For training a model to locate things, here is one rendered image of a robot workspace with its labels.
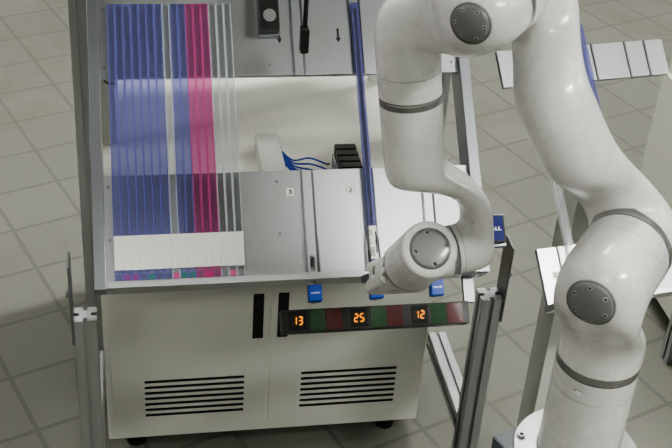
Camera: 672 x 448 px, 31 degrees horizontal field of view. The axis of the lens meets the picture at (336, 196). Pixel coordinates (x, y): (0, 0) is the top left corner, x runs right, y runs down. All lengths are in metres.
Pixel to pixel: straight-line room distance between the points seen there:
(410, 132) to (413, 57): 0.11
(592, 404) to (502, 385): 1.32
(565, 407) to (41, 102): 2.76
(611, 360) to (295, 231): 0.69
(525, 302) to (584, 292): 1.78
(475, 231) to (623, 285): 0.31
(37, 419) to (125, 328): 0.46
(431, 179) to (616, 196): 0.26
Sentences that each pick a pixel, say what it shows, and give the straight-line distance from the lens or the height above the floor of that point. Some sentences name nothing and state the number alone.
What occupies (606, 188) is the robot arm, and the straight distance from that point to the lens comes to 1.63.
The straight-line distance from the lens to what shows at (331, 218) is 2.15.
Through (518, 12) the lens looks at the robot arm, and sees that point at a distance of 1.48.
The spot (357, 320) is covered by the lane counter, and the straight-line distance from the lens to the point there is 2.14.
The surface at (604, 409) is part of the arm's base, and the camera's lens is 1.75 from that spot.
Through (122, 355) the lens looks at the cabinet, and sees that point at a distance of 2.60.
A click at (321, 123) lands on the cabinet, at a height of 0.62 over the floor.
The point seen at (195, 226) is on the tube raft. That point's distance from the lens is 2.11.
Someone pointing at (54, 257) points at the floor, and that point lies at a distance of 3.42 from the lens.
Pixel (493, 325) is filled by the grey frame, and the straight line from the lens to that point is 2.29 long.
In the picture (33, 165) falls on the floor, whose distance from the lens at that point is 3.83.
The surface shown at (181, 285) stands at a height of 0.72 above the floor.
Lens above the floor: 1.98
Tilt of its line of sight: 33 degrees down
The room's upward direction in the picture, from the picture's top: 4 degrees clockwise
